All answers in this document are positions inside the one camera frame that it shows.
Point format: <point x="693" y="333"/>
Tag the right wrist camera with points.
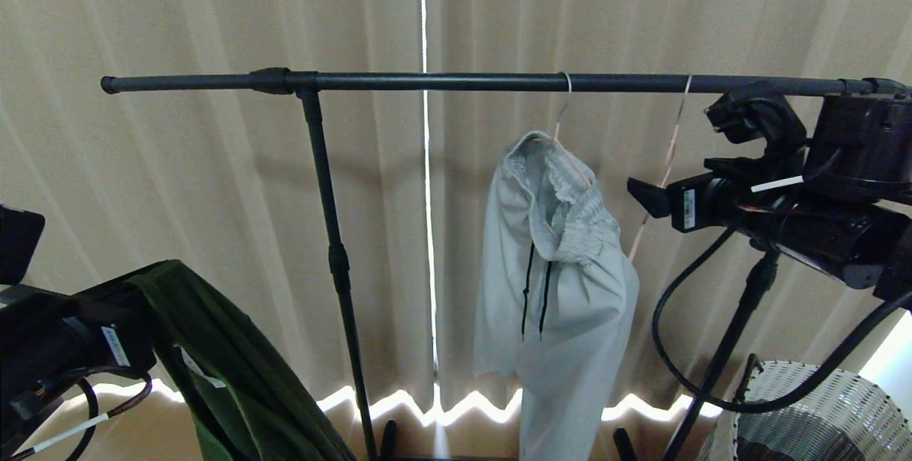
<point x="759" y="126"/>

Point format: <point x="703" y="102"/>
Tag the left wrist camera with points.
<point x="20" y="244"/>

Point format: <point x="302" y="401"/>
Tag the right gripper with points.
<point x="784" y="219"/>

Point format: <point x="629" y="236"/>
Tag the black clothes rack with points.
<point x="463" y="82"/>

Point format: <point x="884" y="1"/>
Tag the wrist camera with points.
<point x="20" y="244"/>
<point x="759" y="126"/>

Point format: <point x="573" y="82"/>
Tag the green garment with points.
<point x="235" y="368"/>

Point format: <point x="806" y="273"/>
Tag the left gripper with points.
<point x="57" y="340"/>

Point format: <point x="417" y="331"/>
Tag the pale grey shorts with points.
<point x="563" y="347"/>

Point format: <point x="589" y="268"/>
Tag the beige curtain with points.
<point x="214" y="197"/>

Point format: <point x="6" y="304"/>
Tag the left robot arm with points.
<point x="64" y="429"/>

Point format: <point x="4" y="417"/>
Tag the white laundry basket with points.
<point x="819" y="404"/>

